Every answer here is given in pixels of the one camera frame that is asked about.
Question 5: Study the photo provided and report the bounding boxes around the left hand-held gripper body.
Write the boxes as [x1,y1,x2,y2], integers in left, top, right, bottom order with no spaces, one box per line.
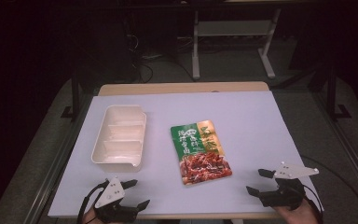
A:
[93,176,140,224]

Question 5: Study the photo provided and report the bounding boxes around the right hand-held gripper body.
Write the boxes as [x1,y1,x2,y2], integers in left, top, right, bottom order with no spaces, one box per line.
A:
[259,161,320,210]

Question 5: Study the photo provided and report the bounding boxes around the cream divided plastic tray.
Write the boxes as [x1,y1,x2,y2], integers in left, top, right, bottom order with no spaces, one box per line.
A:
[90,104,148,174]

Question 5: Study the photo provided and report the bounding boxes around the green and red snack packet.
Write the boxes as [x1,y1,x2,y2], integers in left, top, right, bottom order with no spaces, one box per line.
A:
[170,119,234,187]

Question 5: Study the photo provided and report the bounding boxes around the person's right hand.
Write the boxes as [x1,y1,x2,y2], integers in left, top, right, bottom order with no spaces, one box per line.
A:
[272,198,320,224]

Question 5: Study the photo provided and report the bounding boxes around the person's left hand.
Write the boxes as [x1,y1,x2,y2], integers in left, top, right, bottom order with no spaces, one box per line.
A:
[81,206,114,224]

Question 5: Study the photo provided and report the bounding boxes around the white table mat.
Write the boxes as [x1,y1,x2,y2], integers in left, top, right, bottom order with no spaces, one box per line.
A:
[48,91,324,219]

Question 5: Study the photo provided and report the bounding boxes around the black metal stand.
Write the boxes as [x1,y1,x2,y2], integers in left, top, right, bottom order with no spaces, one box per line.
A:
[60,66,82,123]
[307,63,352,123]

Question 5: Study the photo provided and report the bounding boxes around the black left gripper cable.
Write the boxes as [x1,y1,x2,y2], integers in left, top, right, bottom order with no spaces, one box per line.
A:
[76,181,110,224]

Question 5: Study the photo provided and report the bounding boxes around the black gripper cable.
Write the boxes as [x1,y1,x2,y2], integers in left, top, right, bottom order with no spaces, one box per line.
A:
[301,184,324,223]
[76,181,110,224]

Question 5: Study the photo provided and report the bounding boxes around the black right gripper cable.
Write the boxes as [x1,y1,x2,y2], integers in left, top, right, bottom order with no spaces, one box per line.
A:
[301,184,324,223]

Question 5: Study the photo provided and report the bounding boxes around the black cable on floor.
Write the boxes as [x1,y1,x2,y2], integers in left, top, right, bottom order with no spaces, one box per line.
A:
[300,154,358,222]

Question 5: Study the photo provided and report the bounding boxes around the aluminium frame rail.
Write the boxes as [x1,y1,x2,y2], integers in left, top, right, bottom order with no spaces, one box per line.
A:
[21,92,95,224]
[310,91,358,206]

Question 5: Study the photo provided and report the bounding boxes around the black floor cables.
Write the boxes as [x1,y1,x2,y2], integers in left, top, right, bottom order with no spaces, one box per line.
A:
[124,32,197,84]

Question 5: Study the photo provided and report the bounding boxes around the white metal table frame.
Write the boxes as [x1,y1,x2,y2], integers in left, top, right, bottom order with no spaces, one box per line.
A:
[191,7,282,81]

